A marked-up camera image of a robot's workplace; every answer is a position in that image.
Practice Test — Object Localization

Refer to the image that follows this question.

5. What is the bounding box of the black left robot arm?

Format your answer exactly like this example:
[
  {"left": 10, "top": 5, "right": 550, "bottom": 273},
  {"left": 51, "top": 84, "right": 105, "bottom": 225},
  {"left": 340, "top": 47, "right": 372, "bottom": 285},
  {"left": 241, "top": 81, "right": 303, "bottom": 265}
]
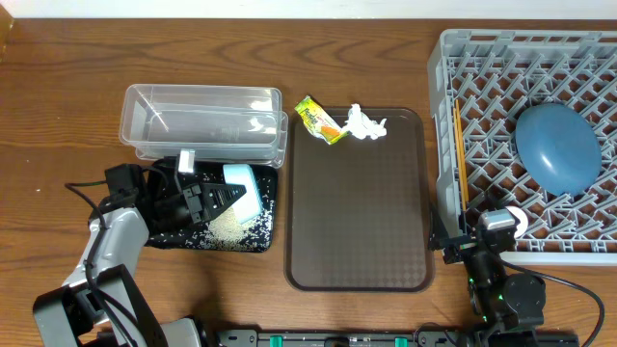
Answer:
[{"left": 33, "top": 164, "right": 259, "bottom": 346}]

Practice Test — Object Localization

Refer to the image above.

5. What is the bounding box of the crumpled white tissue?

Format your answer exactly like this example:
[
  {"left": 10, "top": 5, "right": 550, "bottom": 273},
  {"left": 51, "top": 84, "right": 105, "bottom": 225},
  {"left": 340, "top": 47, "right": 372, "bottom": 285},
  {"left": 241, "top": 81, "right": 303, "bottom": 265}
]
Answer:
[{"left": 342, "top": 104, "right": 388, "bottom": 140}]

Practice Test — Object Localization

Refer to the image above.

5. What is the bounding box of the wooden chopstick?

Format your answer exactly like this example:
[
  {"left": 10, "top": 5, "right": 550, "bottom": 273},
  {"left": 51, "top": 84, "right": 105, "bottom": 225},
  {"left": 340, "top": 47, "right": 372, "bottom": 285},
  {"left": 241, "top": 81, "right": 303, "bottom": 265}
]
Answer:
[
  {"left": 453, "top": 105, "right": 468, "bottom": 212},
  {"left": 455, "top": 99, "right": 469, "bottom": 206}
]

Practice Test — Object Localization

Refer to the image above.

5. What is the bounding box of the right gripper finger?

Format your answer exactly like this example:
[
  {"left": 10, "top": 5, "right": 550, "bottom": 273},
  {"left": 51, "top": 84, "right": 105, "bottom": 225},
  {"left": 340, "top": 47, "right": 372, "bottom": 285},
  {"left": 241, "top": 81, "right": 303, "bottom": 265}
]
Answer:
[
  {"left": 484, "top": 190, "right": 504, "bottom": 211},
  {"left": 427, "top": 203, "right": 450, "bottom": 251}
]

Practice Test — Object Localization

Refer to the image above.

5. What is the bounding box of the pink plastic cup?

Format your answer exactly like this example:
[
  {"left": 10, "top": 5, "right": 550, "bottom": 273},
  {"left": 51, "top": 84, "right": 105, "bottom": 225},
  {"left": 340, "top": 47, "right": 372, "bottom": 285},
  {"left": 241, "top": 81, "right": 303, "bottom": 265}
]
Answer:
[{"left": 506, "top": 205, "right": 529, "bottom": 238}]

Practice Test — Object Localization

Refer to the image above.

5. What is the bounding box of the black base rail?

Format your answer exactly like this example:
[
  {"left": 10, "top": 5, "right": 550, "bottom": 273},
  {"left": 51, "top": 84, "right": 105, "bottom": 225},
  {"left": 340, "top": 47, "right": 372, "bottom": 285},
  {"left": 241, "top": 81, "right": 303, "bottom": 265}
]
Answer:
[{"left": 95, "top": 327, "right": 579, "bottom": 347}]

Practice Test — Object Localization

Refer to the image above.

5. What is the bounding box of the spilled white rice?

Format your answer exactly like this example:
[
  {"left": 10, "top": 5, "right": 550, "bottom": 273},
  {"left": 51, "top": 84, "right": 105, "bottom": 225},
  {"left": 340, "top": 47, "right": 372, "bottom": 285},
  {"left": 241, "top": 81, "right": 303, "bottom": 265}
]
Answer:
[{"left": 147, "top": 165, "right": 278, "bottom": 253}]

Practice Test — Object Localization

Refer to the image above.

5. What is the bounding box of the dark blue plate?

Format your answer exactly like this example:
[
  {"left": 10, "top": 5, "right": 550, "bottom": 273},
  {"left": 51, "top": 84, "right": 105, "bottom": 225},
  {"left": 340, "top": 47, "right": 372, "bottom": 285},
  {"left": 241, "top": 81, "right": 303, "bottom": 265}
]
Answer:
[{"left": 515, "top": 103, "right": 602, "bottom": 196}]

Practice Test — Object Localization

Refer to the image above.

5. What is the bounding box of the grey dishwasher rack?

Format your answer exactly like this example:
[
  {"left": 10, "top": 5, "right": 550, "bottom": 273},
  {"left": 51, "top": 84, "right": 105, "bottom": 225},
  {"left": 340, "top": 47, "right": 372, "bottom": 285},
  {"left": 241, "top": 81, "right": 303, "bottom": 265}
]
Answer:
[{"left": 428, "top": 29, "right": 616, "bottom": 266}]

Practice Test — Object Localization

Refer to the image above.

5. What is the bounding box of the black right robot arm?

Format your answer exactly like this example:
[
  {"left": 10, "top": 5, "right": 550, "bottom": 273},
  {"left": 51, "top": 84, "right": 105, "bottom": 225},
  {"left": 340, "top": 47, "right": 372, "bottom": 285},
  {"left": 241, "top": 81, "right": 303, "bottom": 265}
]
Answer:
[{"left": 428, "top": 205, "right": 546, "bottom": 346}]

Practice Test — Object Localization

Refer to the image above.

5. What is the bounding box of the light blue bowl with rice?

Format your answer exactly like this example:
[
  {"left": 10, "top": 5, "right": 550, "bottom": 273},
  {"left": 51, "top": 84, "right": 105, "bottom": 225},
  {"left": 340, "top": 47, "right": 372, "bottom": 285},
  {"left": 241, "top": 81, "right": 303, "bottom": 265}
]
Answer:
[{"left": 223, "top": 164, "right": 263, "bottom": 225}]

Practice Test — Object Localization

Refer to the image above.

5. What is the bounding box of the yellow green snack wrapper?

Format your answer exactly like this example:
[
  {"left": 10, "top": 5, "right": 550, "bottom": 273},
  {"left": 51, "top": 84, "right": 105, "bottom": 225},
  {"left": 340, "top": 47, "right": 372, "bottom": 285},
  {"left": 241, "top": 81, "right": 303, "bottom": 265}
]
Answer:
[{"left": 295, "top": 95, "right": 348, "bottom": 145}]

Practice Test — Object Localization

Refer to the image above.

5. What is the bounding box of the black plastic bin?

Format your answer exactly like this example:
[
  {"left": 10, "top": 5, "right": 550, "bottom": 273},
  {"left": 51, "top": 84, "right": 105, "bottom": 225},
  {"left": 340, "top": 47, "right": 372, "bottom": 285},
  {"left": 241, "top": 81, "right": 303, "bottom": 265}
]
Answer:
[{"left": 147, "top": 157, "right": 278, "bottom": 253}]

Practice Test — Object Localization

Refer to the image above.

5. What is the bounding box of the clear plastic bin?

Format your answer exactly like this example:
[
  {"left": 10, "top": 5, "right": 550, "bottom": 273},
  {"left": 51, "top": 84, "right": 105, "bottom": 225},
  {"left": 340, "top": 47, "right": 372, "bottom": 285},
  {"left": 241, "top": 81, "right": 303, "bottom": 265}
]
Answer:
[{"left": 119, "top": 84, "right": 288, "bottom": 169}]

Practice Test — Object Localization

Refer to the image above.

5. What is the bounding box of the brown plastic serving tray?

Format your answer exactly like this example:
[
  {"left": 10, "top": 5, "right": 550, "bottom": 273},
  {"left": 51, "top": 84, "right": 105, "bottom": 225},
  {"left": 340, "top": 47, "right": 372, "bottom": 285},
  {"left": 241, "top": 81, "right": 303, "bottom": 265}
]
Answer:
[{"left": 284, "top": 108, "right": 435, "bottom": 293}]

